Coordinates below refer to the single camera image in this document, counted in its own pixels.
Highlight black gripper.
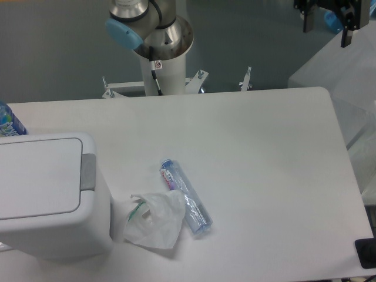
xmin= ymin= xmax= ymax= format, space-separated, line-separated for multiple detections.
xmin=293 ymin=0 xmax=371 ymax=48

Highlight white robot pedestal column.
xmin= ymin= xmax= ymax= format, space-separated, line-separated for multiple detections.
xmin=137 ymin=53 xmax=186 ymax=96

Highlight crumpled white plastic bag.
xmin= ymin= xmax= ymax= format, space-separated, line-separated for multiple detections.
xmin=122 ymin=190 xmax=186 ymax=250

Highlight white trash can body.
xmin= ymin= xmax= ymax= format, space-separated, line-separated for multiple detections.
xmin=1 ymin=132 xmax=113 ymax=259

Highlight grey lid push button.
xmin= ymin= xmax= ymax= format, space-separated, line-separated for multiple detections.
xmin=80 ymin=153 xmax=96 ymax=191

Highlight black device at table corner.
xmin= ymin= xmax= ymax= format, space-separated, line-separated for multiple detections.
xmin=354 ymin=238 xmax=376 ymax=269

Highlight blue object behind gripper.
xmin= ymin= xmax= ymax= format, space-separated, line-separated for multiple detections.
xmin=324 ymin=11 xmax=343 ymax=34

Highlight white pedestal base frame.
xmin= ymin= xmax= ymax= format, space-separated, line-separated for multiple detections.
xmin=102 ymin=70 xmax=209 ymax=99

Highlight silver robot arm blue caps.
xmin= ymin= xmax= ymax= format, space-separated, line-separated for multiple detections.
xmin=105 ymin=1 xmax=371 ymax=61

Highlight white trash can lid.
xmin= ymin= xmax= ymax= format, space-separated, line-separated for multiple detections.
xmin=1 ymin=138 xmax=82 ymax=219

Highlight translucent white plastic bin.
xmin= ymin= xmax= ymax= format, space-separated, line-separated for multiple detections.
xmin=288 ymin=19 xmax=375 ymax=206

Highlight metal clamp screw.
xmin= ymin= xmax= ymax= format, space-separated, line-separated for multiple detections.
xmin=239 ymin=66 xmax=253 ymax=92

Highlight clear plastic water bottle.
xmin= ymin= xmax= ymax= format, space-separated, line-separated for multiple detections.
xmin=160 ymin=159 xmax=213 ymax=235

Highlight black cable on pedestal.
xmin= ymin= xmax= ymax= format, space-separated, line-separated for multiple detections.
xmin=148 ymin=45 xmax=163 ymax=96

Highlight blue labelled bottle at edge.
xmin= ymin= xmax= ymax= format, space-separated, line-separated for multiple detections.
xmin=1 ymin=102 xmax=28 ymax=137

